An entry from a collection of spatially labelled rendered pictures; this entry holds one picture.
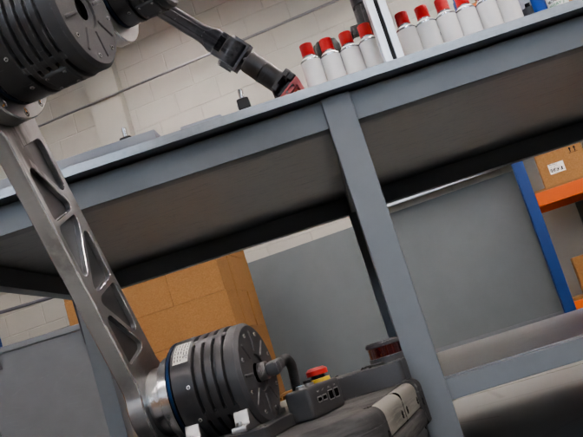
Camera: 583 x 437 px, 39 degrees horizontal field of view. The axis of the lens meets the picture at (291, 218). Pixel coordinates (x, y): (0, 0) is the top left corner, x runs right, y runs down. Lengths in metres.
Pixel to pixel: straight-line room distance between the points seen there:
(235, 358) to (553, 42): 0.90
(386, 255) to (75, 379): 2.70
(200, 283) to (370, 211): 3.85
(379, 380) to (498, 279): 4.95
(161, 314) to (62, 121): 2.80
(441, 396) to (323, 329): 5.10
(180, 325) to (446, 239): 2.22
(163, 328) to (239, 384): 4.24
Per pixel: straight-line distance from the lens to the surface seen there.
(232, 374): 1.26
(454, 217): 6.51
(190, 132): 1.66
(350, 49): 2.13
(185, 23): 2.26
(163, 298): 5.49
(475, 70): 1.70
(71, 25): 1.16
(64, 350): 4.12
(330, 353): 6.68
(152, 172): 1.70
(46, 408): 4.16
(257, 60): 2.14
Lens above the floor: 0.34
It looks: 9 degrees up
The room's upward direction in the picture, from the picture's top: 17 degrees counter-clockwise
